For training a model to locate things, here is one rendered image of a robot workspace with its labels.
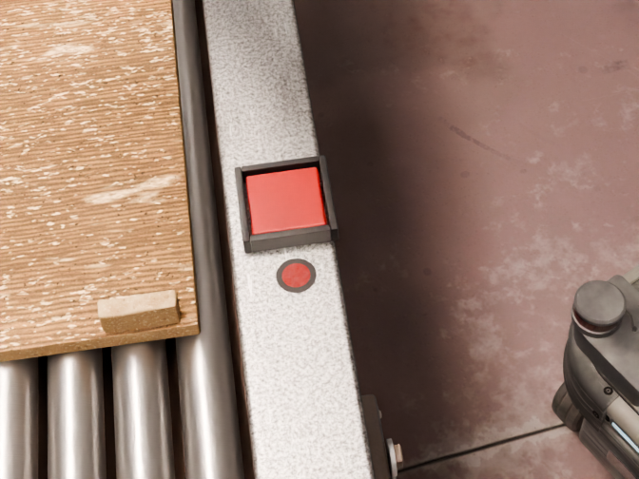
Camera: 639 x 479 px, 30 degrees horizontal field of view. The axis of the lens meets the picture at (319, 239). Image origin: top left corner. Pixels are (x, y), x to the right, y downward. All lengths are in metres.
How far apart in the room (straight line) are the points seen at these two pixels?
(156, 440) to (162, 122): 0.28
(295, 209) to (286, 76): 0.16
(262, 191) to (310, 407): 0.19
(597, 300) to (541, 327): 0.36
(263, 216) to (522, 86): 1.38
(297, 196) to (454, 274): 1.08
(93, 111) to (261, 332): 0.26
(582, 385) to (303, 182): 0.79
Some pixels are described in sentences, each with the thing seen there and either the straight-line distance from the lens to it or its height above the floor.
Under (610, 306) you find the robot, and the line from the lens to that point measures 1.64.
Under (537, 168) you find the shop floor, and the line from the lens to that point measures 2.16.
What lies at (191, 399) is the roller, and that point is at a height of 0.92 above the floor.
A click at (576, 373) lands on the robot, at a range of 1.68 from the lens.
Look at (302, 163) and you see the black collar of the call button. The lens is 0.98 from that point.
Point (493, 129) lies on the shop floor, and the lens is 2.21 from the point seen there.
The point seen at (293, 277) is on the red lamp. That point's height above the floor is 0.92.
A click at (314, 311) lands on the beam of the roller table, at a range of 0.92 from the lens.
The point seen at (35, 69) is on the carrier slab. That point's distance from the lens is 1.09.
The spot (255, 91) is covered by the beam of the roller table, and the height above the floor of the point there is 0.92.
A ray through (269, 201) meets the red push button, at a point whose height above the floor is 0.93.
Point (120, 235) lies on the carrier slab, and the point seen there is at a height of 0.94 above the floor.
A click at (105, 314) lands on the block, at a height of 0.96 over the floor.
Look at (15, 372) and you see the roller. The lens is 0.93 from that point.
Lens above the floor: 1.70
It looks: 56 degrees down
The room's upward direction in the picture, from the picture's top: 5 degrees counter-clockwise
